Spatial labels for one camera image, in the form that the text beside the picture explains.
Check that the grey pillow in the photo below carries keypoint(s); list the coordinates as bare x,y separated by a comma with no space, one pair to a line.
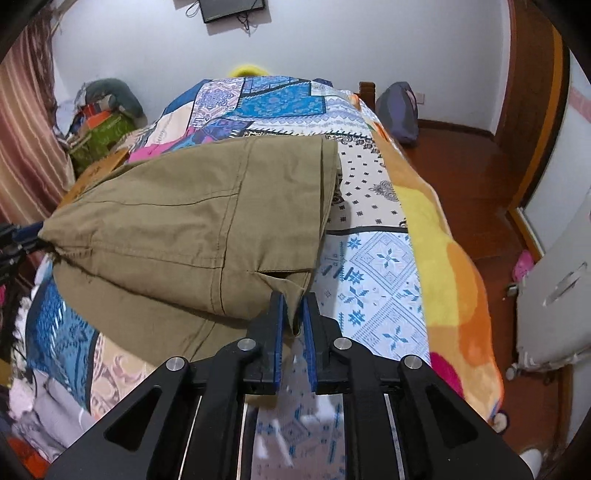
120,92

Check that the wooden bed post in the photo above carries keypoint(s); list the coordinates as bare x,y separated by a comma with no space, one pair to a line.
367,92

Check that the blue patchwork bed sheet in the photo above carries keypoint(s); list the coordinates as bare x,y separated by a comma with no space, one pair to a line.
369,281

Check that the orange box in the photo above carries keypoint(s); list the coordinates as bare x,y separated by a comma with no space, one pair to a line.
99,117

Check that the white sliding wardrobe door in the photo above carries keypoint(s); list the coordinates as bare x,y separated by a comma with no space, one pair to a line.
568,161

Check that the wooden room door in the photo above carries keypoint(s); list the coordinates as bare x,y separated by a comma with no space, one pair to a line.
531,92

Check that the striped pink brown curtain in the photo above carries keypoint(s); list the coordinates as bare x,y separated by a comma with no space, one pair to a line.
25,138

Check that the mustard yellow cloth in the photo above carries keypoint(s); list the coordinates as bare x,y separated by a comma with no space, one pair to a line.
94,173

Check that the purple grey backpack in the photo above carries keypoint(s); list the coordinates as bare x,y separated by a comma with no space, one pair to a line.
399,113

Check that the pink slipper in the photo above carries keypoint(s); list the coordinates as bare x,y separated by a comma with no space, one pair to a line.
524,266

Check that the green bag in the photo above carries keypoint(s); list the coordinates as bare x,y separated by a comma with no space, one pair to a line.
99,138

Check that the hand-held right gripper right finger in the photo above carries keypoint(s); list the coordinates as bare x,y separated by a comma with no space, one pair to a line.
309,350

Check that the orange yellow fleece blanket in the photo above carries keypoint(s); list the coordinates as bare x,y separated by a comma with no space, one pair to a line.
443,258

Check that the pile of mixed clothes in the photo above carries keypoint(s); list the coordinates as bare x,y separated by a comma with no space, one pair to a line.
27,406

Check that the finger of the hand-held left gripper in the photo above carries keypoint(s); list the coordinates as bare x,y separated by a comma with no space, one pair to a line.
10,262
27,232

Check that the small black wall monitor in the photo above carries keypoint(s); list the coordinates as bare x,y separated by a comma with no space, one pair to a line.
231,10

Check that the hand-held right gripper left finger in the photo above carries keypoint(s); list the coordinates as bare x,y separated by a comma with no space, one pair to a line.
276,344

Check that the olive green pants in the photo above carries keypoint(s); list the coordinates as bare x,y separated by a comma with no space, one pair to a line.
175,230

